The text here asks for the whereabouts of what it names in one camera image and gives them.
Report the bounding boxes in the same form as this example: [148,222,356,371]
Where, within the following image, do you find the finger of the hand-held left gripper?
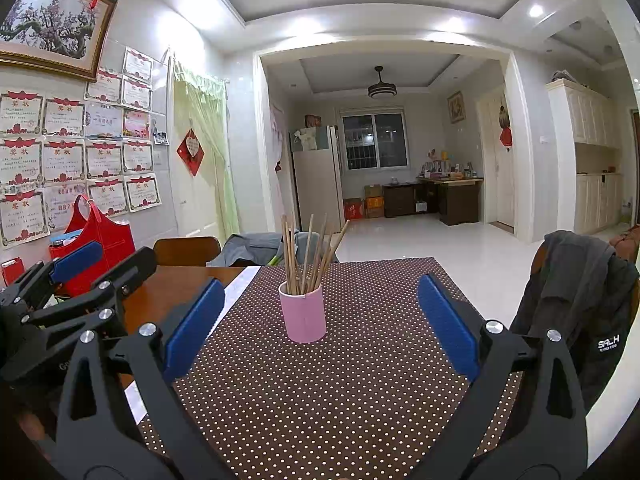
[0,241,104,311]
[22,246,158,346]

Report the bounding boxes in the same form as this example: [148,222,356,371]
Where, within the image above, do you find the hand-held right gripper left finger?
[52,278,236,480]

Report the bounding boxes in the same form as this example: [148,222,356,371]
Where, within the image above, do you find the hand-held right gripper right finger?
[417,274,588,480]

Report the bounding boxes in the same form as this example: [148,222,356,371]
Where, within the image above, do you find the pink cup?
[278,280,327,344]

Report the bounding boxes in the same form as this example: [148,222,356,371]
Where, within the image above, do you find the bundle of wooden chopsticks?
[281,212,351,296]

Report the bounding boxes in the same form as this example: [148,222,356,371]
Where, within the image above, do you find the red tote bag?
[48,195,137,298]

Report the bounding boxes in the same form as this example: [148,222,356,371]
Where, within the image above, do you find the wooden chair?
[530,239,552,291]
[152,236,222,267]

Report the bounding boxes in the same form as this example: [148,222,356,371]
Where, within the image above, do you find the red envelope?
[0,256,25,287]

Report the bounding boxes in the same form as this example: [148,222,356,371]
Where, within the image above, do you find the light grey jacket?
[206,230,341,267]

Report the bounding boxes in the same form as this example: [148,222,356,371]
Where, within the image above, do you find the dark wooden desk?
[382,176,484,226]

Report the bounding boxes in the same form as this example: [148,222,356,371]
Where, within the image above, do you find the dark grey jacket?
[510,230,640,406]

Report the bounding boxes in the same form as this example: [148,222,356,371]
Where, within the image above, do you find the brown polka dot tablecloth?
[137,257,523,480]

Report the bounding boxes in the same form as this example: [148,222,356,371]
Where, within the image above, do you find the light green door curtain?
[172,60,240,237]

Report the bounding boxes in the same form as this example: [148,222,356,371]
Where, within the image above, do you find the white door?
[477,85,516,234]

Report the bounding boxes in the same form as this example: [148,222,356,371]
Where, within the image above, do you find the desk clutter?
[417,149,481,181]

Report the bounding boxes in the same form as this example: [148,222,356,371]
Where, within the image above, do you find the white refrigerator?
[290,125,344,233]

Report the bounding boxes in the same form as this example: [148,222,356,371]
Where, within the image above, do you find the brown leather seat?
[609,224,640,262]

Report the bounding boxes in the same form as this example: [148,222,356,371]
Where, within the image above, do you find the red hanging door ornament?
[497,105,514,152]

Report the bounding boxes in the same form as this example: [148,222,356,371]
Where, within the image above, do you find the barred window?
[341,109,407,171]

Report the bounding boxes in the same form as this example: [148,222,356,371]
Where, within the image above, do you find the small framed picture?
[446,91,465,125]

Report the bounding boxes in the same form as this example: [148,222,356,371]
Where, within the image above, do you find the framed blossom painting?
[0,0,119,83]

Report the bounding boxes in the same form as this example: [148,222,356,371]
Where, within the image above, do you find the ceiling fan lamp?
[368,66,399,100]

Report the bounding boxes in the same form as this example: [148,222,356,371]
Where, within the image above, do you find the brown wooden door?
[631,110,640,226]

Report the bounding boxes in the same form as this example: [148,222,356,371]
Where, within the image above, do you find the wall of award certificates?
[0,46,162,250]

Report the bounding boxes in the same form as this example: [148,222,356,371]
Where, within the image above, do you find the red diamond wall decoration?
[176,128,203,177]

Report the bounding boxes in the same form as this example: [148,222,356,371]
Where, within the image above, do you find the pink wall scroll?
[270,102,287,173]

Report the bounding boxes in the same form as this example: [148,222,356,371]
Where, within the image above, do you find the white wall cabinet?
[546,79,624,235]

